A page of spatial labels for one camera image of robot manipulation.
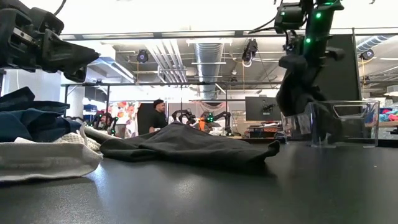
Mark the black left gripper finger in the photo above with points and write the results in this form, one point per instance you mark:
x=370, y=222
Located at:
x=68, y=56
x=77, y=74

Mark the navy blue towel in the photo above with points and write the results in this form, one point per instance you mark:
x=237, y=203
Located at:
x=28, y=124

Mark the white plain towel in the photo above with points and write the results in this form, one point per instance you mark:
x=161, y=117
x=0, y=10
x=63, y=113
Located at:
x=46, y=161

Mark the background black robot arm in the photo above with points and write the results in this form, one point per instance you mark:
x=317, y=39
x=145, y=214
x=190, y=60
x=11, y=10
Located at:
x=183, y=116
x=105, y=123
x=217, y=119

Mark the clear plastic basket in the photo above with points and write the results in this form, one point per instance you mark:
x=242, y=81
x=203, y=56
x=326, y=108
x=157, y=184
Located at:
x=370, y=137

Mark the black partition panel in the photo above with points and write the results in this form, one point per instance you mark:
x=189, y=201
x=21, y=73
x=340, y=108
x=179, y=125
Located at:
x=342, y=81

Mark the colourful floral cloth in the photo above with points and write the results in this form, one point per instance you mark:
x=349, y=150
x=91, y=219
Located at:
x=127, y=112

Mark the black monitor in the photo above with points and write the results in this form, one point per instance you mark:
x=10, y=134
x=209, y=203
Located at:
x=258, y=109

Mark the small black panel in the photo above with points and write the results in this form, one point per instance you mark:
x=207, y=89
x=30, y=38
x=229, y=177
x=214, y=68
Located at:
x=143, y=121

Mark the person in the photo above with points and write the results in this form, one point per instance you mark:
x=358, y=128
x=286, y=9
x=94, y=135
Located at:
x=158, y=119

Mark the pile of colourful cloths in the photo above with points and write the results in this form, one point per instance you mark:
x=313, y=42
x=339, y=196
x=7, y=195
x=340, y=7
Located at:
x=390, y=116

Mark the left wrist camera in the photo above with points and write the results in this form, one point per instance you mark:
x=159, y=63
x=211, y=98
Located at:
x=46, y=18

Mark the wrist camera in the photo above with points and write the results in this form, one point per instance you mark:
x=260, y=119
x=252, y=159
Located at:
x=46, y=18
x=289, y=17

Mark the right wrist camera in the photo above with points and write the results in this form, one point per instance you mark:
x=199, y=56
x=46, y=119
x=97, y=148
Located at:
x=289, y=17

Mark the black ceiling dome camera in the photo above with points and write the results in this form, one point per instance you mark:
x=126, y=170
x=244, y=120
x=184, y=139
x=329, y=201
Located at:
x=142, y=56
x=367, y=54

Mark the black hanging camera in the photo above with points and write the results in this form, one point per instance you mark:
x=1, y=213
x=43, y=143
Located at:
x=250, y=49

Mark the silver ceiling duct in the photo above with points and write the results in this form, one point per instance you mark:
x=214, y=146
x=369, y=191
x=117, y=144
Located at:
x=208, y=62

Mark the black overhead frame bar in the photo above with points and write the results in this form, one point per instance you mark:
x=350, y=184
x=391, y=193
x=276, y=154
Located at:
x=202, y=33

